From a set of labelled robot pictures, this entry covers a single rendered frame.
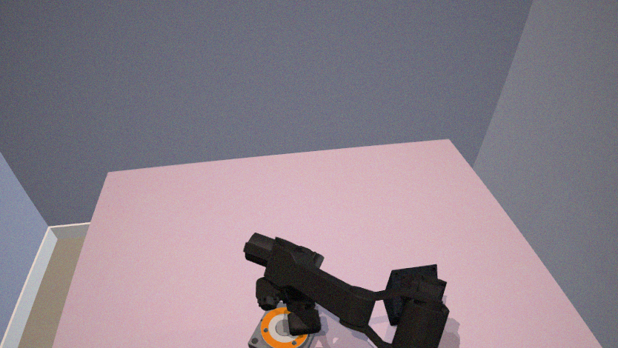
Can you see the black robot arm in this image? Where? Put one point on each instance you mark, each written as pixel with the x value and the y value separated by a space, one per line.
pixel 289 266

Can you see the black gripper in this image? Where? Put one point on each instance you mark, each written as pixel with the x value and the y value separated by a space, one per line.
pixel 303 319

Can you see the orange round plate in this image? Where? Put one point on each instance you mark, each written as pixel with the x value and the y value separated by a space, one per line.
pixel 271 337

